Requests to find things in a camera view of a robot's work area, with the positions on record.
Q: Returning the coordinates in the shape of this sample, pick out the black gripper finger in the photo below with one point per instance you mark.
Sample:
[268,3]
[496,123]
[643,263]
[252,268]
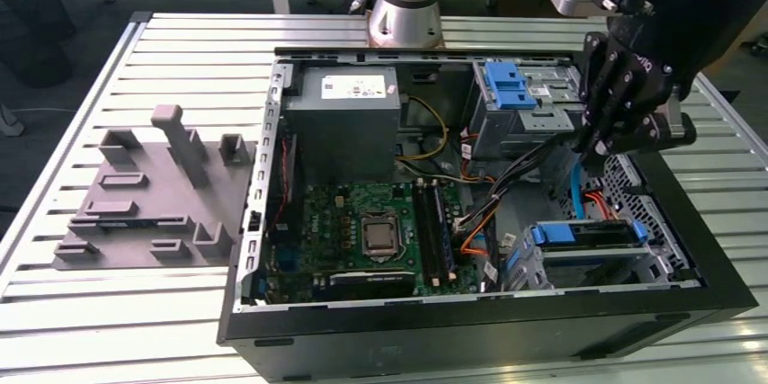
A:
[605,100]
[656,132]

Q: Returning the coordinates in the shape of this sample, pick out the hard disk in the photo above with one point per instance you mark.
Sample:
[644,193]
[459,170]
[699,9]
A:
[557,233]

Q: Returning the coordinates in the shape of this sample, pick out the metal disk bay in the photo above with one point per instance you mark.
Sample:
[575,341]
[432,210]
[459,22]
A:
[600,262]

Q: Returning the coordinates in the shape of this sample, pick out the metal optical drive cage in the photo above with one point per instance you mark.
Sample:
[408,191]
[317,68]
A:
[540,121]

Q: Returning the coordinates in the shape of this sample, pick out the blue plastic drive latch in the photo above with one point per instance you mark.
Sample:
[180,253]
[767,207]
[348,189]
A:
[507,87]

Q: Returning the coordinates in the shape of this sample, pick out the RAM stick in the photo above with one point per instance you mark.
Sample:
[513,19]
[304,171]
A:
[125,224]
[443,222]

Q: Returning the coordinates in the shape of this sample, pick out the black RAM slot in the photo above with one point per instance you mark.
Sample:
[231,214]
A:
[421,222]
[431,222]

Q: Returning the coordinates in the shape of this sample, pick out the grey power supply unit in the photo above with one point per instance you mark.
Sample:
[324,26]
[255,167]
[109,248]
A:
[341,141]

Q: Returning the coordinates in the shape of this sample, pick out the silver CPU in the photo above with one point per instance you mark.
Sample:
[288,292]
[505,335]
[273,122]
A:
[381,236]

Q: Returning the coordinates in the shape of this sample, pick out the CPU socket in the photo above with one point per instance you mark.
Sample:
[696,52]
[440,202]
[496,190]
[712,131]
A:
[381,256]

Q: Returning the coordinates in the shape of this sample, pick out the green motherboard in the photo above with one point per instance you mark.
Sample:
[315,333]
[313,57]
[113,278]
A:
[336,222]

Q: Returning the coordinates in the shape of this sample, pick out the black graphics card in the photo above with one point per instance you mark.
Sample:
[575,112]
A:
[372,283]

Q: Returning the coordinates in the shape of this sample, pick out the black open PC case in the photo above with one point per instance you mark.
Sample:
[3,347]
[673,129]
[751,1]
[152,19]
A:
[420,339]

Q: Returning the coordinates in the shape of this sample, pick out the blue VGA port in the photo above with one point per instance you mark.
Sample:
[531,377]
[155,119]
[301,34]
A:
[261,289]

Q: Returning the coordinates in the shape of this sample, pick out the grey parts rack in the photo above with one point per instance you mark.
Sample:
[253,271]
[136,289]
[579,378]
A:
[161,204]

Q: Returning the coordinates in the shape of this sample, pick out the black chair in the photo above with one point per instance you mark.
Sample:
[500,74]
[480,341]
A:
[36,33]

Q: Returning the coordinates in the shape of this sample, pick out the grey stand foot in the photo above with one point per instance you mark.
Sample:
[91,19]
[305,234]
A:
[11,125]

